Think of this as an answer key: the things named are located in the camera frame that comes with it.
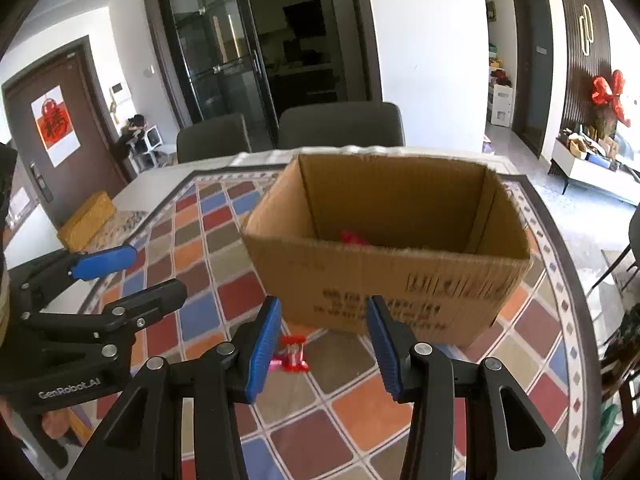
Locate white shelf unit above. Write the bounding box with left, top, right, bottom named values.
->
left=489, top=82, right=514, bottom=128

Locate small red candy packet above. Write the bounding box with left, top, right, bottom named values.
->
left=270, top=336, right=311, bottom=373

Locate white red door poster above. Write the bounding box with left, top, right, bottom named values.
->
left=31, top=86, right=82, bottom=167

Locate dark grey room door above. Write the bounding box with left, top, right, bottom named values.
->
left=511, top=0, right=554, bottom=158

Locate colourful checked tablecloth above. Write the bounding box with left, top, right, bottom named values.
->
left=75, top=155, right=608, bottom=480

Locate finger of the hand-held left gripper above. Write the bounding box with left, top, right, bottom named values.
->
left=7, top=244, right=139, bottom=311
left=22, top=278, right=188, bottom=358

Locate brown wooden door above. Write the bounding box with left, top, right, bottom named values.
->
left=2, top=35, right=129, bottom=231

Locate white low sideboard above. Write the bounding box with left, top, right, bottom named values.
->
left=548, top=137, right=640, bottom=206

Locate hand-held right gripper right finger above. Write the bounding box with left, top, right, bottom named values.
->
left=366, top=295, right=583, bottom=480

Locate dark floral cloth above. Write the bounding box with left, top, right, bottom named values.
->
left=600, top=310, right=640, bottom=401

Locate dark side chair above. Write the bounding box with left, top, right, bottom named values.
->
left=590, top=205, right=640, bottom=301

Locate small white side table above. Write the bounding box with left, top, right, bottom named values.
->
left=120, top=115, right=167, bottom=162

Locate yellow woven box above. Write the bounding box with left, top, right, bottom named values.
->
left=56, top=191, right=117, bottom=252

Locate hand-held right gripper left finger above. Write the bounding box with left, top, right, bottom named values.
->
left=65, top=295, right=283, bottom=480

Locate red bow decoration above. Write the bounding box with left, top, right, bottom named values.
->
left=591, top=70, right=632, bottom=128

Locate grey dining chair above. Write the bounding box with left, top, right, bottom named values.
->
left=176, top=112, right=252, bottom=164
left=277, top=101, right=406, bottom=152

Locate black glass sliding door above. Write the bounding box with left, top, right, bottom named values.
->
left=142, top=0, right=383, bottom=136

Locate gold wall ornament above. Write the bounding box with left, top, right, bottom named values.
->
left=579, top=4, right=595, bottom=56

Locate brown cardboard box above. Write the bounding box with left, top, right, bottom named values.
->
left=240, top=147, right=532, bottom=348

